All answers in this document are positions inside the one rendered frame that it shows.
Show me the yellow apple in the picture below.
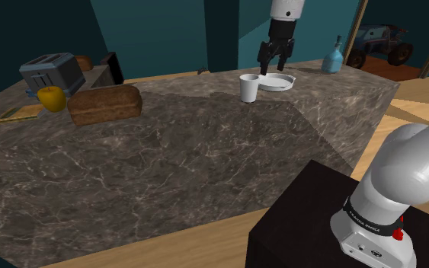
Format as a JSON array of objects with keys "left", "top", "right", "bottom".
[{"left": 37, "top": 85, "right": 68, "bottom": 113}]

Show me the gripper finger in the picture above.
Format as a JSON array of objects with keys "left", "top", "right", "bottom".
[
  {"left": 257, "top": 41, "right": 275, "bottom": 76},
  {"left": 277, "top": 38, "right": 296, "bottom": 72}
]

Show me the blue toy monster truck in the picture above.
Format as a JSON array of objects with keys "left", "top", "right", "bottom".
[{"left": 347, "top": 24, "right": 415, "bottom": 70}]

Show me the grey toaster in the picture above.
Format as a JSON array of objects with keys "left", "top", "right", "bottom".
[{"left": 18, "top": 53, "right": 87, "bottom": 98}]

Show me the brown bread loaf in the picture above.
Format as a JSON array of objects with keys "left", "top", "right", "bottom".
[{"left": 66, "top": 84, "right": 144, "bottom": 126}]

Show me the wooden cutting board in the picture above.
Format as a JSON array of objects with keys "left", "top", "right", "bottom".
[{"left": 0, "top": 103, "right": 46, "bottom": 126}]

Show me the small round brown bread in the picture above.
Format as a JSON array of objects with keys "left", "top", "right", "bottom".
[{"left": 74, "top": 55, "right": 95, "bottom": 72}]

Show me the white shallow dish with handles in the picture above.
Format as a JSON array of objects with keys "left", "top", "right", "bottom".
[{"left": 257, "top": 72, "right": 296, "bottom": 93}]

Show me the black box appliance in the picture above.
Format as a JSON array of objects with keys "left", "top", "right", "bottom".
[{"left": 88, "top": 52, "right": 126, "bottom": 89}]

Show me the blue glass bottle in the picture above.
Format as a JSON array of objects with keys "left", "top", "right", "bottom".
[{"left": 321, "top": 35, "right": 345, "bottom": 75}]

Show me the white cup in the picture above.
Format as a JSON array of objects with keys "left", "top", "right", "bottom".
[{"left": 239, "top": 73, "right": 261, "bottom": 104}]

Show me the black robot stand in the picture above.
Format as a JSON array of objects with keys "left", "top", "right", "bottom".
[{"left": 244, "top": 159, "right": 429, "bottom": 268}]

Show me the wooden door frame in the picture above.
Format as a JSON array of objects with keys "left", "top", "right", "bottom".
[{"left": 341, "top": 0, "right": 429, "bottom": 80}]

